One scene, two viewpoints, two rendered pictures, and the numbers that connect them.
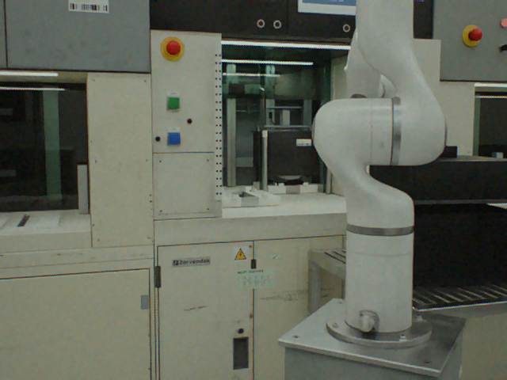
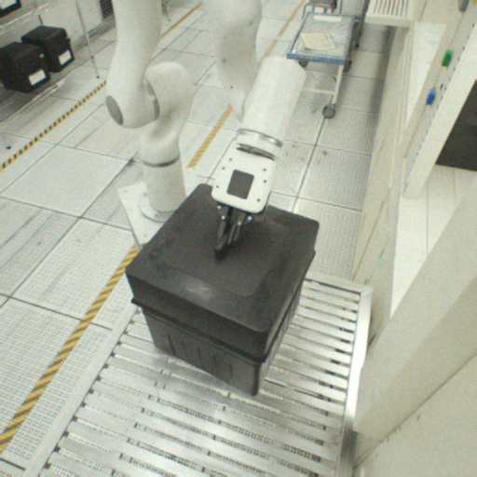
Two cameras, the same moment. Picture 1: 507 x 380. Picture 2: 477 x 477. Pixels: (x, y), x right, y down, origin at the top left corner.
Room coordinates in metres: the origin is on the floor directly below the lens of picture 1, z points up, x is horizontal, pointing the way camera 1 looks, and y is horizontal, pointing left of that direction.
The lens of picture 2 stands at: (1.75, -0.85, 1.60)
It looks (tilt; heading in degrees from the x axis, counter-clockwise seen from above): 49 degrees down; 125
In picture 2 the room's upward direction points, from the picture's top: straight up
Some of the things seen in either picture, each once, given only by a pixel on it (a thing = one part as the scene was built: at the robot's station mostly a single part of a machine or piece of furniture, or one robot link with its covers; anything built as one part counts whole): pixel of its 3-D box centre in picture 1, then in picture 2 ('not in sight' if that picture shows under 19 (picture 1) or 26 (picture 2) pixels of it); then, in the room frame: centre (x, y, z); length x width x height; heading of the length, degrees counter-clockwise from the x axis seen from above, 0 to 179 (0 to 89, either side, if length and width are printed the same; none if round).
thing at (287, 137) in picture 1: (284, 145); not in sight; (2.37, -0.12, 1.06); 0.24 x 0.20 x 0.32; 107
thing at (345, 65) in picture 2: not in sight; (320, 61); (0.47, 2.17, 0.24); 0.97 x 0.52 x 0.48; 109
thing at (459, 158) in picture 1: (440, 171); (227, 256); (1.46, -0.47, 1.02); 0.29 x 0.29 x 0.13; 9
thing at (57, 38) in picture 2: not in sight; (48, 48); (-1.40, 0.93, 0.31); 0.30 x 0.28 x 0.26; 111
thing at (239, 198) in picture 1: (242, 196); not in sight; (1.99, 0.05, 0.89); 0.22 x 0.21 x 0.04; 17
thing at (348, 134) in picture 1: (362, 164); (162, 113); (1.04, -0.20, 1.07); 0.19 x 0.12 x 0.24; 80
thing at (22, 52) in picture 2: not in sight; (21, 67); (-1.28, 0.60, 0.31); 0.30 x 0.28 x 0.26; 103
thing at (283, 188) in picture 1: (284, 185); not in sight; (2.37, -0.12, 0.89); 0.22 x 0.21 x 0.04; 17
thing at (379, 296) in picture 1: (378, 279); (164, 180); (1.04, -0.23, 0.85); 0.19 x 0.19 x 0.18
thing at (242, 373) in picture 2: (439, 238); (228, 304); (1.46, -0.47, 0.85); 0.28 x 0.28 x 0.17; 9
